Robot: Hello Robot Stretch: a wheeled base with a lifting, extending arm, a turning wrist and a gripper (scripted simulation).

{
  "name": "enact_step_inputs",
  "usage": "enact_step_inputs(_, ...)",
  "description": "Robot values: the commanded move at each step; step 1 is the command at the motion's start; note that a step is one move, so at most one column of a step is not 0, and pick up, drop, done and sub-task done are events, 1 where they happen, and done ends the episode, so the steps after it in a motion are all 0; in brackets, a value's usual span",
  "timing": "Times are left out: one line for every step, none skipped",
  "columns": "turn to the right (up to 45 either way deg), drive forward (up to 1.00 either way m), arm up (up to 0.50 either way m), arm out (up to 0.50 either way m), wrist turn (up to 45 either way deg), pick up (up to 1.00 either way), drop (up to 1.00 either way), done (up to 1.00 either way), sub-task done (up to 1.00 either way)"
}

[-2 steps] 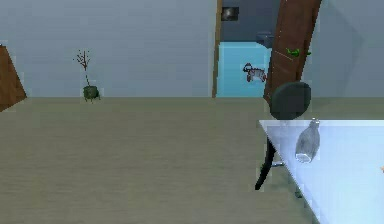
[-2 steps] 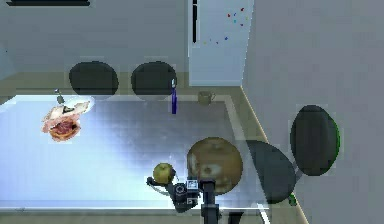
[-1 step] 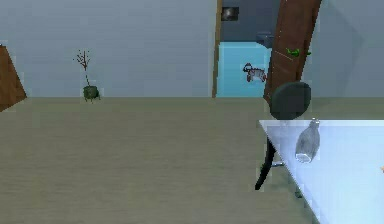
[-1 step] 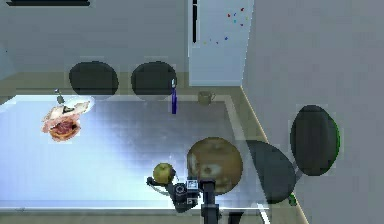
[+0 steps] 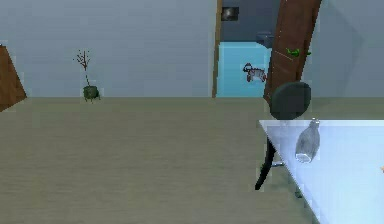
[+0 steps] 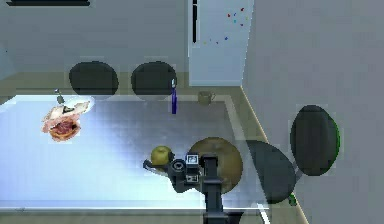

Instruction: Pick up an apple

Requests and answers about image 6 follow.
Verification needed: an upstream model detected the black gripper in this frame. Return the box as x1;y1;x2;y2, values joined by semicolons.
142;151;201;194

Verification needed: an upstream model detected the yellow-green apple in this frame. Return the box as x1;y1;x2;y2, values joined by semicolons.
150;145;174;167

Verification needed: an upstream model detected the glass top table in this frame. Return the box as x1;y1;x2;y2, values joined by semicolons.
0;94;272;214

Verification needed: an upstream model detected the blue slim bottle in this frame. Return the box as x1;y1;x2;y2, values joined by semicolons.
170;77;179;115

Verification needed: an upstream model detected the brown round plate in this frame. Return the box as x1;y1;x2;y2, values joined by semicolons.
189;136;244;196

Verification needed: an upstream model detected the beige mug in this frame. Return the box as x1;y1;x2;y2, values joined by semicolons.
197;90;217;106

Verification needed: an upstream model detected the black round chair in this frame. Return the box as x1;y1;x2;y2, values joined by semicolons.
68;60;120;98
130;60;178;100
245;139;298;206
289;104;341;178

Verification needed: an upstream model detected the red and white food pile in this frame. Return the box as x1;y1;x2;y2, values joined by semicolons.
41;101;92;143

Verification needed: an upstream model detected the small grey utensil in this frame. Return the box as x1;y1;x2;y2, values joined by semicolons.
54;88;67;105

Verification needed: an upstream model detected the pale grey fridge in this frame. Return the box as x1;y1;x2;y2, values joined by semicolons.
187;0;255;88

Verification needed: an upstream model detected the black fridge handle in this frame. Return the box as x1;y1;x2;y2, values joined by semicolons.
192;0;199;44

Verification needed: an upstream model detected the black flat wall panel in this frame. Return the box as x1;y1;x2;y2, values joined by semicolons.
5;0;92;7

